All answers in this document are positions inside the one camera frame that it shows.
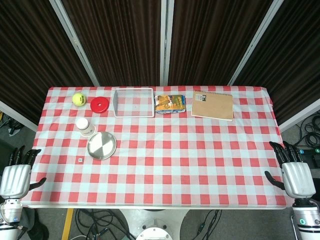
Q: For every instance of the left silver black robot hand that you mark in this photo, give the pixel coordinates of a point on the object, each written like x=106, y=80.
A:
x=15, y=180

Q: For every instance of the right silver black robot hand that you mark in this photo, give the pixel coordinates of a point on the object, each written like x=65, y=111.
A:
x=297, y=180

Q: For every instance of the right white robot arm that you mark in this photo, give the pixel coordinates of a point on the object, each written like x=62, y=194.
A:
x=306, y=217

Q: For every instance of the round metal plate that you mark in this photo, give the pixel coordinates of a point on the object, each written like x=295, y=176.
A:
x=102, y=146

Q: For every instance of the black power strip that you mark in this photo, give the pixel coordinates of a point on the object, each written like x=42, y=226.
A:
x=315, y=160

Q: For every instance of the yellow floor tape strip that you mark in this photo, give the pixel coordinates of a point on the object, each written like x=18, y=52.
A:
x=67, y=225

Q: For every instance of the yellow tennis ball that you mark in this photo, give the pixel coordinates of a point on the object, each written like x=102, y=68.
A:
x=79, y=99

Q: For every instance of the brown spiral notebook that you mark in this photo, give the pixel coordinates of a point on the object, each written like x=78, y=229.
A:
x=212, y=107

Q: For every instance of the red round plastic lid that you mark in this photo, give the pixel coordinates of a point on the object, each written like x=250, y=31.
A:
x=99, y=104

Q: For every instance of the dark brown partition panel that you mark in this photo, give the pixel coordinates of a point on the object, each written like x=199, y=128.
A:
x=212, y=42
x=292, y=62
x=30, y=62
x=120, y=42

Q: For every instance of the red white checkered tablecloth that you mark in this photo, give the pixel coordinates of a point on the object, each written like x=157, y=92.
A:
x=175, y=160

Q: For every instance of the orange blue snack packet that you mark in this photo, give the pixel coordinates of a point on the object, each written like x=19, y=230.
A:
x=170, y=103

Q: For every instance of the grey metal partition post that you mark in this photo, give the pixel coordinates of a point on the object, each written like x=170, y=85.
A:
x=75, y=42
x=166, y=42
x=255, y=42

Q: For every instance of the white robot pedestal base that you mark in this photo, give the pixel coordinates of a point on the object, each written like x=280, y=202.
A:
x=155, y=217

